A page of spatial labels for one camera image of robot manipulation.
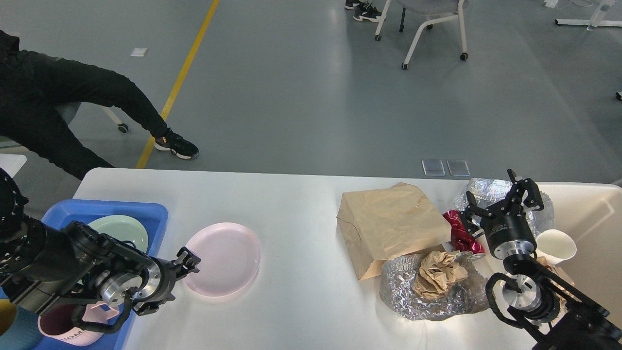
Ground black sneaker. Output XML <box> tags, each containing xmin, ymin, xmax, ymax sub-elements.
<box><xmin>154</xmin><ymin>128</ymin><xmax>199</xmax><ymax>159</ymax></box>

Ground white plastic bin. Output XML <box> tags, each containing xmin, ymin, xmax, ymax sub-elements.
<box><xmin>538</xmin><ymin>182</ymin><xmax>622</xmax><ymax>327</ymax></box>

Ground crumpled brown paper ball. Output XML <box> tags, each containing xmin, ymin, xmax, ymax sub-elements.
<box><xmin>412</xmin><ymin>252</ymin><xmax>468</xmax><ymax>300</ymax></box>

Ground brown paper bag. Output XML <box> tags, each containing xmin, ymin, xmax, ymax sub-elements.
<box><xmin>336</xmin><ymin>182</ymin><xmax>451</xmax><ymax>281</ymax></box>

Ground white paper cup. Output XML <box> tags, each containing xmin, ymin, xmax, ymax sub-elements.
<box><xmin>536</xmin><ymin>229</ymin><xmax>577</xmax><ymax>266</ymax></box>

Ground light green plate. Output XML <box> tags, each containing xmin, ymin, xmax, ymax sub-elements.
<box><xmin>88</xmin><ymin>215</ymin><xmax>149</xmax><ymax>253</ymax></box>

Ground right floor socket cover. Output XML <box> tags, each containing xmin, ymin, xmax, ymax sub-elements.
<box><xmin>447</xmin><ymin>159</ymin><xmax>471</xmax><ymax>176</ymax></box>

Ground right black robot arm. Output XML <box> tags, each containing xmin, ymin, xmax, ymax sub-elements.
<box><xmin>460</xmin><ymin>169</ymin><xmax>621</xmax><ymax>350</ymax></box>

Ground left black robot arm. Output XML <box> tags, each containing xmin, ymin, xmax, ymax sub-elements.
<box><xmin>0</xmin><ymin>169</ymin><xmax>201</xmax><ymax>333</ymax></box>

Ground back crumpled foil container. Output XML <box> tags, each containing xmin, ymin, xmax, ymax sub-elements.
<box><xmin>455</xmin><ymin>178</ymin><xmax>556</xmax><ymax>237</ymax></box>

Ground black sneakers at top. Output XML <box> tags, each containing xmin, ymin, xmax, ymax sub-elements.
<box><xmin>344</xmin><ymin>0</ymin><xmax>382</xmax><ymax>23</ymax></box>

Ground seated person in black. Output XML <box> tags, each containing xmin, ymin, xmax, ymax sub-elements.
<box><xmin>0</xmin><ymin>33</ymin><xmax>169</xmax><ymax>180</ymax></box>

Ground left floor socket cover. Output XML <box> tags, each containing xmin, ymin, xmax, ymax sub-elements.
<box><xmin>421</xmin><ymin>159</ymin><xmax>446</xmax><ymax>176</ymax></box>

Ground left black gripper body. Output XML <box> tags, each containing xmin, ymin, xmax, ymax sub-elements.
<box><xmin>132</xmin><ymin>258</ymin><xmax>177</xmax><ymax>310</ymax></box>

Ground white side table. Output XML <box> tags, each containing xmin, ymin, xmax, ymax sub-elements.
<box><xmin>0</xmin><ymin>153</ymin><xmax>27</xmax><ymax>177</ymax></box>

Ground pink plate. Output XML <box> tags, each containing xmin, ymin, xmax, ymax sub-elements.
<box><xmin>184</xmin><ymin>222</ymin><xmax>261</xmax><ymax>298</ymax></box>

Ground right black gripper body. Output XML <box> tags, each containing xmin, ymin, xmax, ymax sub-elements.
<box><xmin>480</xmin><ymin>208</ymin><xmax>537</xmax><ymax>259</ymax></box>

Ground pink HOME mug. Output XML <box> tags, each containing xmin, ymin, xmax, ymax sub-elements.
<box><xmin>37</xmin><ymin>301</ymin><xmax>120</xmax><ymax>346</ymax></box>

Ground white frame office chair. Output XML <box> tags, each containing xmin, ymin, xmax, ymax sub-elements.
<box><xmin>396</xmin><ymin>0</ymin><xmax>469</xmax><ymax>70</ymax></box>

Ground dark teal cup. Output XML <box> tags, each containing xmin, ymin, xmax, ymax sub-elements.
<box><xmin>0</xmin><ymin>299</ymin><xmax>43</xmax><ymax>350</ymax></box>

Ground blue plastic tray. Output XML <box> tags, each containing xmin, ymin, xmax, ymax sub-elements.
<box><xmin>31</xmin><ymin>199</ymin><xmax>168</xmax><ymax>350</ymax></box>

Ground crushed red can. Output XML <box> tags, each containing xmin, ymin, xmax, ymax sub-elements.
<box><xmin>442</xmin><ymin>209</ymin><xmax>485</xmax><ymax>261</ymax></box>

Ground crumpled brown paper scrap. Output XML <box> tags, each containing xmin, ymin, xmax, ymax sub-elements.
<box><xmin>536</xmin><ymin>256</ymin><xmax>575</xmax><ymax>313</ymax></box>

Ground white stand base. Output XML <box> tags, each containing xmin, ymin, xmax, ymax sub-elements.
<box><xmin>554</xmin><ymin>0</ymin><xmax>622</xmax><ymax>31</ymax></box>

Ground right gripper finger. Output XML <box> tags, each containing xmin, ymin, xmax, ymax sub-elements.
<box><xmin>506</xmin><ymin>169</ymin><xmax>544</xmax><ymax>214</ymax></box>
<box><xmin>460</xmin><ymin>191</ymin><xmax>492</xmax><ymax>239</ymax></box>

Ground floor socket cover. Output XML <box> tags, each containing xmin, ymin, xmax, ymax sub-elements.
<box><xmin>447</xmin><ymin>159</ymin><xmax>471</xmax><ymax>176</ymax></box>
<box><xmin>421</xmin><ymin>159</ymin><xmax>446</xmax><ymax>176</ymax></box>

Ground front crumpled foil tray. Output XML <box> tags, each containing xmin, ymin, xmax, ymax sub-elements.
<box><xmin>379</xmin><ymin>252</ymin><xmax>489</xmax><ymax>321</ymax></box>

